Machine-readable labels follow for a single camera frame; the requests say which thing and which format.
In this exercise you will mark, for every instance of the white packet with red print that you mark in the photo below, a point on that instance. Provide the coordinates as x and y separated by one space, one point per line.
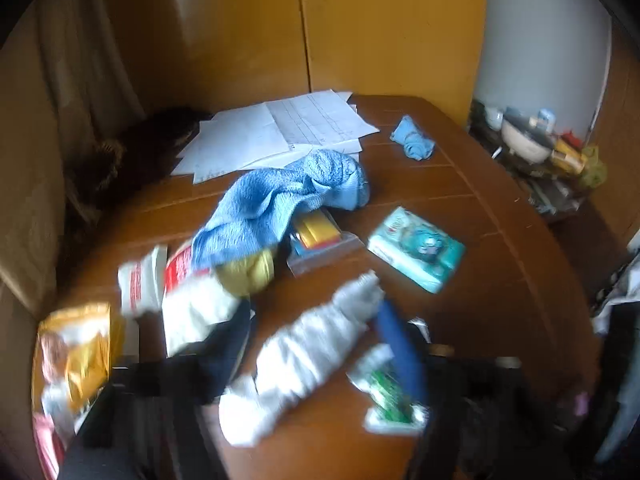
195 305

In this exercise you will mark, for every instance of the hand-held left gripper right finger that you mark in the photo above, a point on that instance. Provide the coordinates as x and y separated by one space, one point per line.
400 355

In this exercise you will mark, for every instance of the dark fringed cloth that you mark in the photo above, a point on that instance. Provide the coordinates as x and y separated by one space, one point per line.
135 155

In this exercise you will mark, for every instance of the yellow snack packet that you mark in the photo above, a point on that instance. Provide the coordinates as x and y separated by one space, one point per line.
80 355

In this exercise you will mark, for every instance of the person's clothing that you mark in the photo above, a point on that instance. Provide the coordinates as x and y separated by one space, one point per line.
620 360

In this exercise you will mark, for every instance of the yellow-green plastic bag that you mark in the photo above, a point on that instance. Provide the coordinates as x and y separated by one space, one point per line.
594 170

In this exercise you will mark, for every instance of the large blue towel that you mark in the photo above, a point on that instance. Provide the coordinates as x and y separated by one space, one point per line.
265 205

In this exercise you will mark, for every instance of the teal cartoon tissue pack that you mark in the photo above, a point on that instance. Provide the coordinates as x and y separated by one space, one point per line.
417 250

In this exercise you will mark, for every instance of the cluttered side table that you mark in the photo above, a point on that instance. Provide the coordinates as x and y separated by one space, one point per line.
545 185

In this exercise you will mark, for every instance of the beige curtain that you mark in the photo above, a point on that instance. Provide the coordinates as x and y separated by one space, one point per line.
45 135

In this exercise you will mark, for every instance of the small blue cloth bundle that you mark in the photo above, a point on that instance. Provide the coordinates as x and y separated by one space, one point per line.
412 137

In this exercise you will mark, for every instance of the red snack packet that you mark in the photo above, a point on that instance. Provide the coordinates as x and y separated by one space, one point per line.
47 445

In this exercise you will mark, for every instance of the small white packet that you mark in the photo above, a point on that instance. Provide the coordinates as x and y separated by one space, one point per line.
140 282

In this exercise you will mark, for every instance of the white paper sheets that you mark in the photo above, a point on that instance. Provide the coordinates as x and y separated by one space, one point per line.
260 135

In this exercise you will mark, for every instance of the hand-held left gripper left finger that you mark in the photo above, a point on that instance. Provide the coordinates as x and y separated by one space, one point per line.
227 355

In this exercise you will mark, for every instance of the white sock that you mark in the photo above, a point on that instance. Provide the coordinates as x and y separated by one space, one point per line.
310 355

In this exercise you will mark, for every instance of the green and white packet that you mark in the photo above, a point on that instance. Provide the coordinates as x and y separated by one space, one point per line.
387 390

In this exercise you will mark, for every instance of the yellow soft ball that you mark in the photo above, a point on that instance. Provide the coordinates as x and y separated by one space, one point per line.
247 270

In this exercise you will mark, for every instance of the clear case with yellow items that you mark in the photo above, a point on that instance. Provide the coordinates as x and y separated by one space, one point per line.
320 235

